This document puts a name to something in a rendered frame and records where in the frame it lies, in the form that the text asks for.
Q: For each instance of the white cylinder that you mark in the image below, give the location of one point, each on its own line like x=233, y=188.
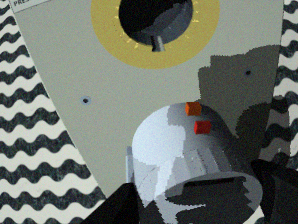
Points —
x=189, y=169

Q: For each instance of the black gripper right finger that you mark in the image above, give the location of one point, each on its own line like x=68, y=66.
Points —
x=279, y=202

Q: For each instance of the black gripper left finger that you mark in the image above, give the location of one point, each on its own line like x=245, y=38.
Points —
x=120, y=208

